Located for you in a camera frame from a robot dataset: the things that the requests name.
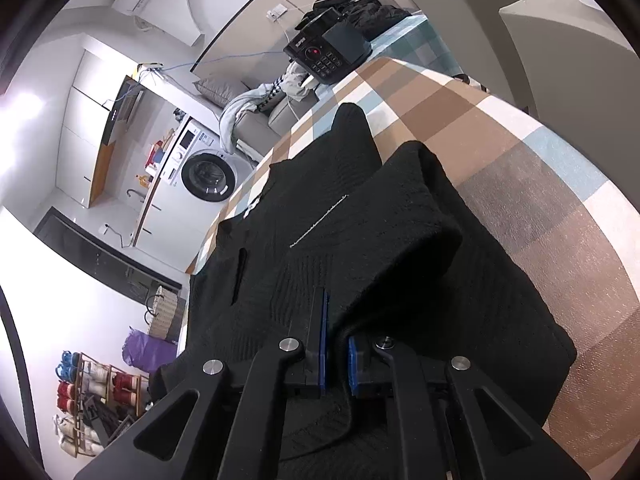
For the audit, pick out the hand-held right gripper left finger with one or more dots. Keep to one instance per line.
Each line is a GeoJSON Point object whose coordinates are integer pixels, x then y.
{"type": "Point", "coordinates": [324, 340]}

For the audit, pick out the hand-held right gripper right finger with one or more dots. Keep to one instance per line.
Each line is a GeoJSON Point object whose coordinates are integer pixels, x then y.
{"type": "Point", "coordinates": [352, 365]}

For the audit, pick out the black knit sweater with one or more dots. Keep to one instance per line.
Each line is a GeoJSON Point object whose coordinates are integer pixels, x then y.
{"type": "Point", "coordinates": [400, 220]}

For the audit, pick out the woven laundry basket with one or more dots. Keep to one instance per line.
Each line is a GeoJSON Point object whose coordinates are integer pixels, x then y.
{"type": "Point", "coordinates": [165, 310]}

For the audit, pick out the purple bag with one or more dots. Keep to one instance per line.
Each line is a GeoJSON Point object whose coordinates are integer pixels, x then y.
{"type": "Point", "coordinates": [147, 350]}

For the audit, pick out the white kitchen base cabinets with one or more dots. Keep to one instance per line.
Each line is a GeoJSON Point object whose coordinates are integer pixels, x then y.
{"type": "Point", "coordinates": [170, 220]}

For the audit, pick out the white washing machine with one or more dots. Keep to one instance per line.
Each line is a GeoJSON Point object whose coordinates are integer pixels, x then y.
{"type": "Point", "coordinates": [210, 175]}

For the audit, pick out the wooden shoe rack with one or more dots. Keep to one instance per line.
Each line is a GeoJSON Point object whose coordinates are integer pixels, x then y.
{"type": "Point", "coordinates": [107, 367]}

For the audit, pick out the orange bottle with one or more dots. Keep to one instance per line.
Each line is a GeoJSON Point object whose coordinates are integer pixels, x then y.
{"type": "Point", "coordinates": [142, 180]}

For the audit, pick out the curved kitchen faucet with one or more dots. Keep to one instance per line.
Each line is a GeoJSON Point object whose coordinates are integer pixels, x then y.
{"type": "Point", "coordinates": [129, 193]}

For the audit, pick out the light grey blanket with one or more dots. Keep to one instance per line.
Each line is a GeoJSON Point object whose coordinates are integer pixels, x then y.
{"type": "Point", "coordinates": [235, 110]}

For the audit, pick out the red box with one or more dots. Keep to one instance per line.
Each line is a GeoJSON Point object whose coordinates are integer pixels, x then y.
{"type": "Point", "coordinates": [156, 157]}

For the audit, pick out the houndstooth cushion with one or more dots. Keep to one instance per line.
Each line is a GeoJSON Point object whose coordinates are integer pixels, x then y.
{"type": "Point", "coordinates": [270, 97]}

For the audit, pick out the dark door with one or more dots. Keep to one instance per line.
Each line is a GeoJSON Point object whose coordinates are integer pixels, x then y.
{"type": "Point", "coordinates": [90, 250]}

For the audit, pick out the white garment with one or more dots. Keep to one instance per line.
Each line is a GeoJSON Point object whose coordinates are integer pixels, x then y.
{"type": "Point", "coordinates": [295, 82]}

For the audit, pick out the grey pillow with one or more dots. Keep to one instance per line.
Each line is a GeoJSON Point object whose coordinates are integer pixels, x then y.
{"type": "Point", "coordinates": [220, 90]}

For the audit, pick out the black pressure cooker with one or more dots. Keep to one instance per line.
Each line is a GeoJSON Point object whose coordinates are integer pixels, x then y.
{"type": "Point", "coordinates": [340, 40]}

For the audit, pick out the range hood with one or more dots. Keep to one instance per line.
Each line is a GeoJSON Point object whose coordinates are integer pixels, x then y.
{"type": "Point", "coordinates": [117, 110]}

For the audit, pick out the teal checkered small tablecloth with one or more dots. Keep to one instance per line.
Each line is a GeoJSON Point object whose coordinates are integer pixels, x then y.
{"type": "Point", "coordinates": [420, 45]}

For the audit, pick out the black jacket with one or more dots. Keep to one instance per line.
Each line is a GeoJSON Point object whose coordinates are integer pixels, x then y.
{"type": "Point", "coordinates": [370, 12]}

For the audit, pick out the white wall cabinets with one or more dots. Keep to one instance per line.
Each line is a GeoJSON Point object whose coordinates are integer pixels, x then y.
{"type": "Point", "coordinates": [80, 125]}

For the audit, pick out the white wall socket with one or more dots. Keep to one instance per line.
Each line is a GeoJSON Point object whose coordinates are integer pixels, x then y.
{"type": "Point", "coordinates": [277, 12]}

